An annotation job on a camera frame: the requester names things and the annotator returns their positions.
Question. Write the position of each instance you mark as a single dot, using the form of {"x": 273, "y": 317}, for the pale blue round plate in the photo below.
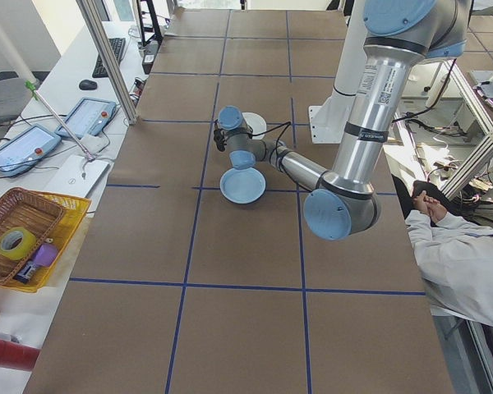
{"x": 243, "y": 185}
{"x": 256, "y": 123}

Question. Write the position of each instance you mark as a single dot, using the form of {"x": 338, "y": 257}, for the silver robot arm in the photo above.
{"x": 365, "y": 123}

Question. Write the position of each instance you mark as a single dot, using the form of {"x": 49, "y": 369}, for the person left hand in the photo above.
{"x": 421, "y": 200}

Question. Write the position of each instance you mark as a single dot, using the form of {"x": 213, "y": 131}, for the person right hand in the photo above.
{"x": 438, "y": 211}

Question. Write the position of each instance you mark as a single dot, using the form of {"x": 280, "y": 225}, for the black box with label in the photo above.
{"x": 150, "y": 57}

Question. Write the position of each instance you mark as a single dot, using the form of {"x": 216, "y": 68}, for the blue teach pendant tablet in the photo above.
{"x": 20, "y": 149}
{"x": 86, "y": 117}

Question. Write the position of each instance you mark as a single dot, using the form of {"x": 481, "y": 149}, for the black keyboard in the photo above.
{"x": 109, "y": 57}

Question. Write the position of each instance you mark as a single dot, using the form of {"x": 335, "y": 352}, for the black computer mouse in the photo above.
{"x": 88, "y": 84}

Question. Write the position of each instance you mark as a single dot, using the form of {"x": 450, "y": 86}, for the metal rod with green tape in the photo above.
{"x": 61, "y": 123}

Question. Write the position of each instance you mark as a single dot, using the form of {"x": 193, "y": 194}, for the yellow plastic basket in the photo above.
{"x": 72, "y": 221}

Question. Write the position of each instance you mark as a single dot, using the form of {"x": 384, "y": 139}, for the purple plastic object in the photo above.
{"x": 44, "y": 256}

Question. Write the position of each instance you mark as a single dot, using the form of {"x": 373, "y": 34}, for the brown wicker basket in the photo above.
{"x": 20, "y": 213}

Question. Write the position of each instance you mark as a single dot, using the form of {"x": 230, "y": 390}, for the grey office chair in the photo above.
{"x": 4, "y": 96}

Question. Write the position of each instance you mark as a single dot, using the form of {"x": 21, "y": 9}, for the yellow tape roll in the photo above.
{"x": 15, "y": 244}

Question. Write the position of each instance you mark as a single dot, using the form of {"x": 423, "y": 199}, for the small black blue device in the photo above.
{"x": 25, "y": 274}

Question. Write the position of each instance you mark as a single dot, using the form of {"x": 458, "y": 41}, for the person in white coat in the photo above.
{"x": 468, "y": 254}

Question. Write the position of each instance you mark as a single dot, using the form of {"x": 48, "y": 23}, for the red cylinder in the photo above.
{"x": 12, "y": 355}

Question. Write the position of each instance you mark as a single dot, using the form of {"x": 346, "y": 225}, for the white pedestal column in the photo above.
{"x": 333, "y": 111}

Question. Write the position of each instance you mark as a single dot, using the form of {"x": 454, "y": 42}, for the aluminium frame post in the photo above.
{"x": 111, "y": 61}

